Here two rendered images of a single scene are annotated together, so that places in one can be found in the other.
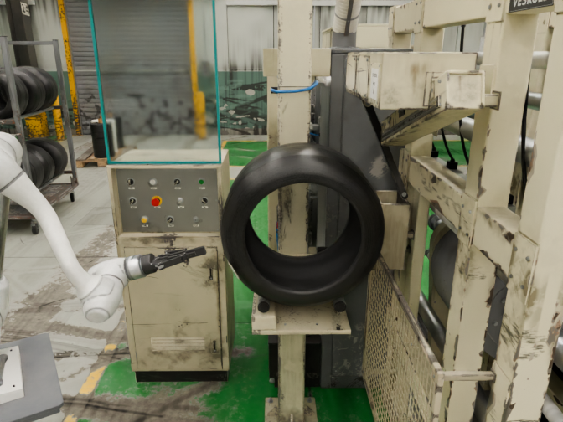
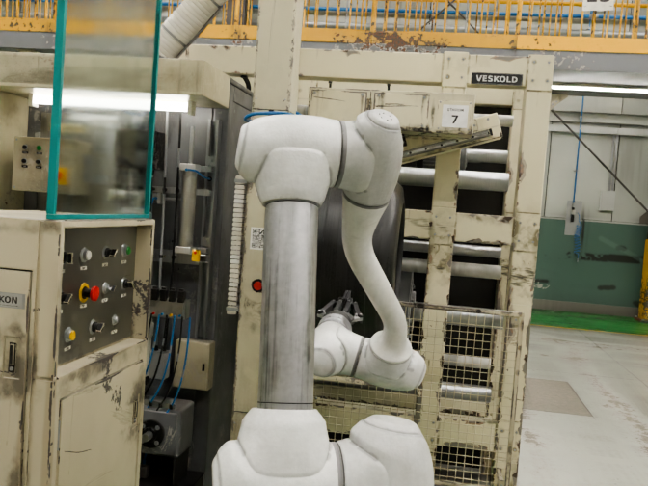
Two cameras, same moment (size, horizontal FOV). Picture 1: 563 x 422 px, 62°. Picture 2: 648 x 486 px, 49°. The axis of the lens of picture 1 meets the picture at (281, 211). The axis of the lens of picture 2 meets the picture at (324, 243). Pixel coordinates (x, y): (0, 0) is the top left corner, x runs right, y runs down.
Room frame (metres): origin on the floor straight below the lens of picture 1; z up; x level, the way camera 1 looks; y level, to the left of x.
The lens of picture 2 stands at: (1.31, 2.34, 1.35)
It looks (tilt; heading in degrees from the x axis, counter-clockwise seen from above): 3 degrees down; 280
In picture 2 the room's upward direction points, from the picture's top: 4 degrees clockwise
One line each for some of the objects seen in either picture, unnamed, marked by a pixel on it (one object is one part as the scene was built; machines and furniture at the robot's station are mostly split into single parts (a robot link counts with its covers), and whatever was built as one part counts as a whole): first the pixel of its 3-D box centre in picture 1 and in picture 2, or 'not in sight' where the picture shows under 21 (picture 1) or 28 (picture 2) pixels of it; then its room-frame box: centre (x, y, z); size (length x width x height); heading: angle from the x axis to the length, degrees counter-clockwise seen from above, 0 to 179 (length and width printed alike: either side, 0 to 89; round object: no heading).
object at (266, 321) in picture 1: (265, 299); not in sight; (1.67, 0.07, 0.83); 0.36 x 0.09 x 0.06; 1
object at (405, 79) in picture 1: (397, 76); (391, 115); (1.55, -0.37, 1.71); 0.61 x 0.25 x 0.15; 1
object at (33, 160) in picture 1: (19, 132); not in sight; (5.03, 2.84, 0.96); 1.36 x 0.71 x 1.92; 1
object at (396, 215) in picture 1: (384, 229); not in sight; (1.89, -0.45, 1.05); 0.20 x 0.15 x 0.30; 1
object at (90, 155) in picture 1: (106, 137); not in sight; (8.04, 3.03, 0.38); 1.20 x 0.80 x 0.76; 9
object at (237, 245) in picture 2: not in sight; (239, 245); (2.01, -0.02, 1.19); 0.05 x 0.04 x 0.48; 91
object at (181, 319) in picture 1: (179, 267); (35, 444); (2.38, 0.57, 0.63); 0.56 x 0.41 x 1.27; 91
